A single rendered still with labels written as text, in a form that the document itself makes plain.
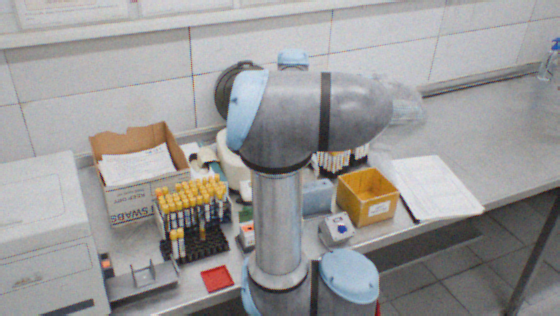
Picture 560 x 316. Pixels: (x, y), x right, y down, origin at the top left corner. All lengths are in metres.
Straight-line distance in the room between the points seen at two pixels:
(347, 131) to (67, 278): 0.71
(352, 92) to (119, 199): 0.89
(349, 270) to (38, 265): 0.62
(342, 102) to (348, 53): 1.25
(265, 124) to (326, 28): 1.18
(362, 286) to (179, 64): 0.98
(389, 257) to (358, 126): 1.62
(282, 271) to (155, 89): 0.92
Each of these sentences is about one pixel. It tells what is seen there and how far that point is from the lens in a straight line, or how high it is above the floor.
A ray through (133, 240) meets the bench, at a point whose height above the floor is 0.88.
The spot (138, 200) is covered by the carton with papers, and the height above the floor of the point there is 0.95.
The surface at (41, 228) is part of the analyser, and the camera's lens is 1.07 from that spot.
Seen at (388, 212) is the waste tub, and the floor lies 0.90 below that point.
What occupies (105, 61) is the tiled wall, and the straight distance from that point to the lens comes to 1.59.
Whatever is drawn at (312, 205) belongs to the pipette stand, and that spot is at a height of 0.92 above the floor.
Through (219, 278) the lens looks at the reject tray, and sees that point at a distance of 1.30.
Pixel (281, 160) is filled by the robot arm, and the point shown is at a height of 1.44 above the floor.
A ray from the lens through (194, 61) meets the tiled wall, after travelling 1.65.
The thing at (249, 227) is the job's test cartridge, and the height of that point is 0.95.
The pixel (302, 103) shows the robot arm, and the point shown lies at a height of 1.53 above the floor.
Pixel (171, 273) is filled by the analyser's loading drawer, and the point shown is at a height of 0.91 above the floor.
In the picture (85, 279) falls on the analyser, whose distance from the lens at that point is 1.17.
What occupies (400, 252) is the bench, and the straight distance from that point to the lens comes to 2.30.
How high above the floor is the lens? 1.84
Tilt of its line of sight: 35 degrees down
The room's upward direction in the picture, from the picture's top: 2 degrees clockwise
